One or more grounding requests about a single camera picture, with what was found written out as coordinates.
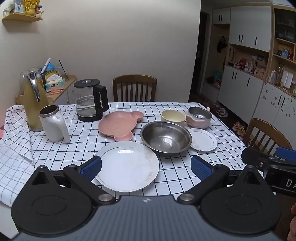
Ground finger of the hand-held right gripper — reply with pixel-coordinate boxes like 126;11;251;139
275;146;296;161
242;148;275;172

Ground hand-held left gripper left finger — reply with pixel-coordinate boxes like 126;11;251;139
31;156;116;205

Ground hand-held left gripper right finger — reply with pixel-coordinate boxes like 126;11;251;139
177;156;266;205

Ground small white plate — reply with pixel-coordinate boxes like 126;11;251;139
187;128;218;152

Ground large white plate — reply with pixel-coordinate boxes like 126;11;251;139
94;141;160;192

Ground stainless steel bowl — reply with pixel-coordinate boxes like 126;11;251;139
140;121;193;155

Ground pink handled bowl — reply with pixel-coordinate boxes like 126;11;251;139
184;107;213;129

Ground pink bear-shaped plate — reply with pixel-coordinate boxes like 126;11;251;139
98;111;144;142

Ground cream bowl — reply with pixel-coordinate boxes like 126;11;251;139
161;110;186;127

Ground person's right hand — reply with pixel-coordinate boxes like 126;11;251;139
287;204;296;241

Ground white checked tablecloth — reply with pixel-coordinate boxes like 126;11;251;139
0;102;249;207

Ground wooden dining chair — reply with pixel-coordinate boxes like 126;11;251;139
112;75;158;102
244;118;294;153

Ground white speckled cabinet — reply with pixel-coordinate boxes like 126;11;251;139
251;82;296;137

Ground white steel-lined cup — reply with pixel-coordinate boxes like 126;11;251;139
39;105;71;143

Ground glass electric kettle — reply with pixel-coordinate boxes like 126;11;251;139
74;79;109;122

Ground white lower cabinet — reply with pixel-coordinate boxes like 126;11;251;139
217;65;264;114

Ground wooden side cabinet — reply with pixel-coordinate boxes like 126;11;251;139
16;75;77;106

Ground yellow thermos carafe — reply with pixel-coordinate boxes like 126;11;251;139
20;67;55;132

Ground tissue box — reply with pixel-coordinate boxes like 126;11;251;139
45;75;65;92

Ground row of shelf trinkets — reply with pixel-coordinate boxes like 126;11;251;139
228;54;269;78

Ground orange snack jar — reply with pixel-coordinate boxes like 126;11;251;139
36;74;46;91

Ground thin black stick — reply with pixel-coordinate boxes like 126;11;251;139
58;59;68;80

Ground wooden shelving unit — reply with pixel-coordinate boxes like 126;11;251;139
268;5;296;98

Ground white pen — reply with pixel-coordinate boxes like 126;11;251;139
41;57;51;74

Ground black hanging bag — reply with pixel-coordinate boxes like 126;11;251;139
217;37;228;53

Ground small white upper cabinet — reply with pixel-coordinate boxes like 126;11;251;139
212;8;231;25

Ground yellow ornament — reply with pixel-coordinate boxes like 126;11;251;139
24;0;42;16

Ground wooden wall shelf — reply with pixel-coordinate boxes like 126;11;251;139
2;6;44;23

